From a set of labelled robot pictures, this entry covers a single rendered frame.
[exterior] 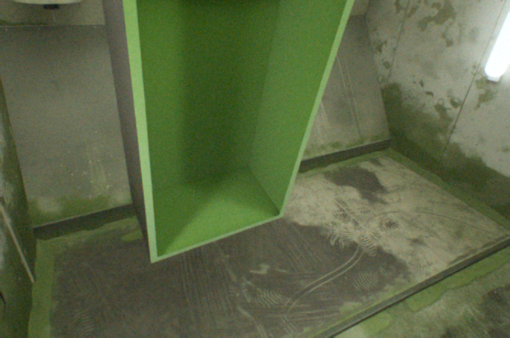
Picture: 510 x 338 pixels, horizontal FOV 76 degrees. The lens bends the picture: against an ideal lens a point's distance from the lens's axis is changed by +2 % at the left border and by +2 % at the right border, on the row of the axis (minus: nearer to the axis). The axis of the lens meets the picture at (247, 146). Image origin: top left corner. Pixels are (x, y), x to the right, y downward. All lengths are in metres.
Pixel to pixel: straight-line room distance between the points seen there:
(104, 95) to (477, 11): 2.37
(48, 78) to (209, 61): 1.20
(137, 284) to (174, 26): 1.26
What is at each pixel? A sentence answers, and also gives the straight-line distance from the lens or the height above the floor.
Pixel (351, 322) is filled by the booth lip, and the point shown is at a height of 0.04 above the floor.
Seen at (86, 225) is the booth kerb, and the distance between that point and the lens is 2.18.
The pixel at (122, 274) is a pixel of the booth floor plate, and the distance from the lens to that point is 1.92.
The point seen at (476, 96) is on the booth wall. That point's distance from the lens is 2.66.
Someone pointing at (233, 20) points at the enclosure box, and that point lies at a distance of 1.23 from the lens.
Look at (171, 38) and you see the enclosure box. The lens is 1.17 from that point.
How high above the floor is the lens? 1.47
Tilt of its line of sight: 30 degrees down
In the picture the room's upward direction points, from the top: 2 degrees clockwise
